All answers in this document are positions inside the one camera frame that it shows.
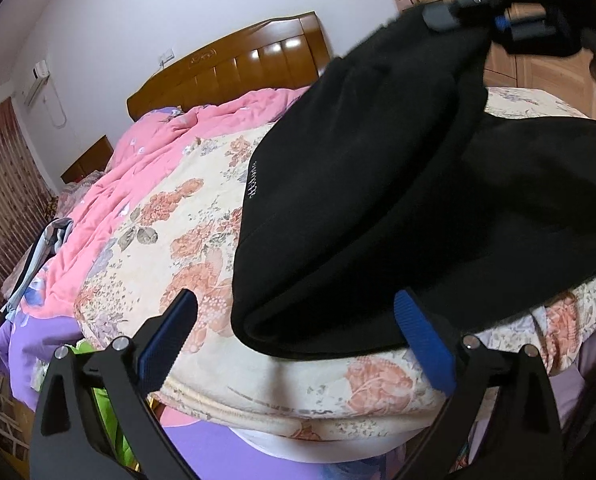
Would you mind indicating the floral blanket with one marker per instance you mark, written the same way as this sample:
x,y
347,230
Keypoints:
x,y
178,260

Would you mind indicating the grey clothes pile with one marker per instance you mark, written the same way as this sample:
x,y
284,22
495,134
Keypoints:
x,y
38,255

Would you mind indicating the pink quilt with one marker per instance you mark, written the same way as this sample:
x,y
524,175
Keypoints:
x,y
143,160

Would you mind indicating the red patterned curtain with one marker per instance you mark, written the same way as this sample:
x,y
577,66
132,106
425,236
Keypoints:
x,y
8,185

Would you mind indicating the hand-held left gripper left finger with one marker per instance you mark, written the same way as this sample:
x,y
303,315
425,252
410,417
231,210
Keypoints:
x,y
165,340

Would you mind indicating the black pants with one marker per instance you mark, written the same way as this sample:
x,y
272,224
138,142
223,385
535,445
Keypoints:
x,y
402,210

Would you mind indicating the wooden nightstand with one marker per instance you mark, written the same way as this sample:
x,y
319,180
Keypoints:
x,y
88,160

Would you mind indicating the wall socket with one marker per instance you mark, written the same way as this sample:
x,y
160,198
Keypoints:
x,y
166,55

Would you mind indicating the white air conditioner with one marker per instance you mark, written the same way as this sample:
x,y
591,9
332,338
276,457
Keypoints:
x,y
37,82

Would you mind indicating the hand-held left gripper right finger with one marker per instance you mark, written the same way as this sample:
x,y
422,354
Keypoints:
x,y
425,342

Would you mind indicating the wooden headboard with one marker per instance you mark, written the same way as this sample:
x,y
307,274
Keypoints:
x,y
243,65

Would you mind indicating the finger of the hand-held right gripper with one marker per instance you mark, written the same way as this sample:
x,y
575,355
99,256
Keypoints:
x,y
447,12
502,24

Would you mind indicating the green cloth item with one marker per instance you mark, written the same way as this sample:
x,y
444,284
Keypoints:
x,y
113,425

